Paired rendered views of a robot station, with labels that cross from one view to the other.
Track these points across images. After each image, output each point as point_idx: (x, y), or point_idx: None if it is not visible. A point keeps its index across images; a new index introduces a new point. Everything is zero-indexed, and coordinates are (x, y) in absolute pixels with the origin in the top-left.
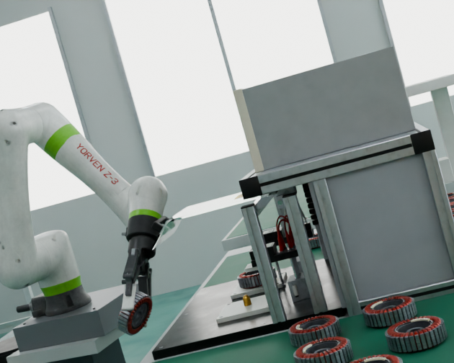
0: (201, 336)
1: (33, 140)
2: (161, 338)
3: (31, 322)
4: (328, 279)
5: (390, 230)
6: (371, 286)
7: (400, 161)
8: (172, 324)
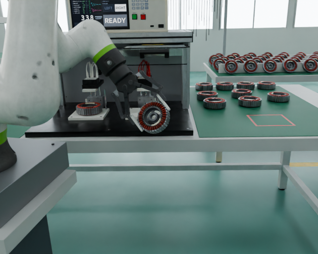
0: (182, 120)
1: None
2: (140, 138)
3: None
4: (122, 103)
5: None
6: None
7: None
8: (103, 139)
